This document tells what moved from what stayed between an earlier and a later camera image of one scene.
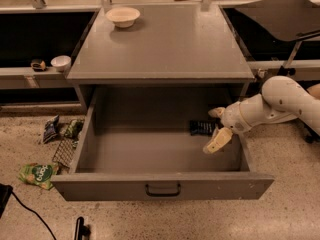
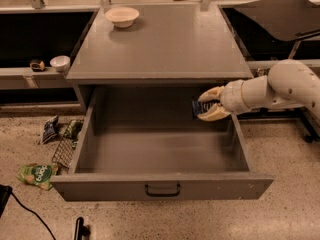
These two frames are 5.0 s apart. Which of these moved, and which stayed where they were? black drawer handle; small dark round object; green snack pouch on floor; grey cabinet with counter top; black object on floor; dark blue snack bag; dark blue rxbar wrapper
Moved: dark blue rxbar wrapper
Stayed: black object on floor; small dark round object; green snack pouch on floor; black drawer handle; grey cabinet with counter top; dark blue snack bag
